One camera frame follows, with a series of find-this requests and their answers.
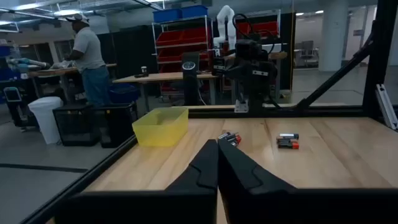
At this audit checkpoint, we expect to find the white building column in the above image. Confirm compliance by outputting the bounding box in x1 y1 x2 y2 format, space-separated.
318 0 349 73

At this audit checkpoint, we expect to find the black aluminium table frame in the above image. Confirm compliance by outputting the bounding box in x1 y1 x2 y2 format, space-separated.
18 0 398 224

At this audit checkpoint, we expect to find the metal shelf rack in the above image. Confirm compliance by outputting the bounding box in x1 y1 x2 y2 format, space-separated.
151 14 213 94

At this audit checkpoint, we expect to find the red storage bin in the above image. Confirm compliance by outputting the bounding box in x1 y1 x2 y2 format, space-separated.
155 30 184 47
157 47 184 63
236 21 279 39
182 27 210 44

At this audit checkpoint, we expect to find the white trash can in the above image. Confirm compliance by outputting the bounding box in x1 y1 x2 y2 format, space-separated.
27 96 64 145

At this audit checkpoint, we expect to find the white mounting bracket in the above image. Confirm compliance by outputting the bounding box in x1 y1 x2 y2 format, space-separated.
234 99 249 113

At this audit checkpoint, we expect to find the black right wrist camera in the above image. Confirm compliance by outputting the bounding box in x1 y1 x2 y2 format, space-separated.
235 39 264 60

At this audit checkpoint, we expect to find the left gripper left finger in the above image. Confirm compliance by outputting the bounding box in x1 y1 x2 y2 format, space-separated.
57 139 220 224

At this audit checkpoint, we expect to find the wooden workbench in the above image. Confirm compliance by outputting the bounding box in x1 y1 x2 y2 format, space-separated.
112 71 218 106
28 63 118 94

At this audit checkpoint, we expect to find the grey office chair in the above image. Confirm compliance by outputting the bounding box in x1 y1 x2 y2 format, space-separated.
298 40 315 68

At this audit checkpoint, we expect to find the black mesh crate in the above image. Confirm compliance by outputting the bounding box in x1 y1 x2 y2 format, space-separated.
52 104 101 147
98 101 139 149

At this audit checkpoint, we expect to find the blue storage bin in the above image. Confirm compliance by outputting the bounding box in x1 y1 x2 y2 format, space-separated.
181 4 209 19
152 8 183 24

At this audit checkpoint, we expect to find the blue plastic tub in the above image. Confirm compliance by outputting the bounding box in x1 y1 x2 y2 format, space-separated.
108 83 141 105

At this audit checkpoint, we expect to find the standing person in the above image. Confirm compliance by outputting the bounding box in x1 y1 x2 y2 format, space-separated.
63 12 112 107

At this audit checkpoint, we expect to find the black partition wall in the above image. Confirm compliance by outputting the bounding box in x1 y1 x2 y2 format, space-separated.
96 24 162 80

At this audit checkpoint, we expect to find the black cylinder with dial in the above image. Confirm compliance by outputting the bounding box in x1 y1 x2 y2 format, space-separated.
181 52 201 106

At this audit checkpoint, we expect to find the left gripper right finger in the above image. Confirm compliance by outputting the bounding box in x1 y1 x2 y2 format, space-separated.
218 139 398 224

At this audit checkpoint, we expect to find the silver angled bracket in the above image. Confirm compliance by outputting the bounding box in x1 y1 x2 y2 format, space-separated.
374 83 398 131

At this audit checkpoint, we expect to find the yellow translucent plastic bin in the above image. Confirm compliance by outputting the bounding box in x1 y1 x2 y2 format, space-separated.
131 106 190 148

